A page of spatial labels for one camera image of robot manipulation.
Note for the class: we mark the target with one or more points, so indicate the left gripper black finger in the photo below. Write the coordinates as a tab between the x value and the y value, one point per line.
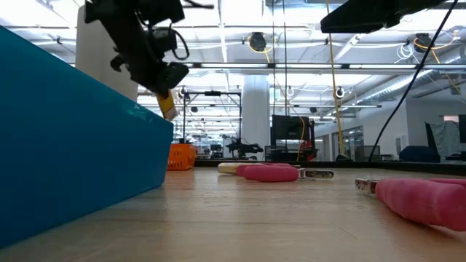
174	76

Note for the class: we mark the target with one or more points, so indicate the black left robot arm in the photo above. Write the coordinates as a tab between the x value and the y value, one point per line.
160	11

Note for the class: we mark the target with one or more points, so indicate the black background robot arm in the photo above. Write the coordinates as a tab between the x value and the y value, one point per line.
244	148

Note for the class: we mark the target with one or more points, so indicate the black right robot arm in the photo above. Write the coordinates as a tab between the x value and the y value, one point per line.
364	16

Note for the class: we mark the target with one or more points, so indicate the orange plastic basket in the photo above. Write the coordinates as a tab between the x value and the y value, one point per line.
182	156

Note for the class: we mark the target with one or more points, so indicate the white building column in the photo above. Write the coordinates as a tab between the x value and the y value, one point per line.
256	116

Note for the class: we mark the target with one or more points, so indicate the teal plastic bin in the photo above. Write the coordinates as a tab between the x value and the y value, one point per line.
73	145

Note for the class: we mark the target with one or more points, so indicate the black background cabinet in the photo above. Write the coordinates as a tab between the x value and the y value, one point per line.
289	127

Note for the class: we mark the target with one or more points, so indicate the dark blue chair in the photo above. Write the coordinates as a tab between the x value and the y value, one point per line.
418	154

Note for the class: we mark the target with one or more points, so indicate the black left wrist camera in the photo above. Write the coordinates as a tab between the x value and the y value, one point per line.
164	39

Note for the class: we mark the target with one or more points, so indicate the black background workstation frame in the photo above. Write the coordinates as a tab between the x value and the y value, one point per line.
184	123

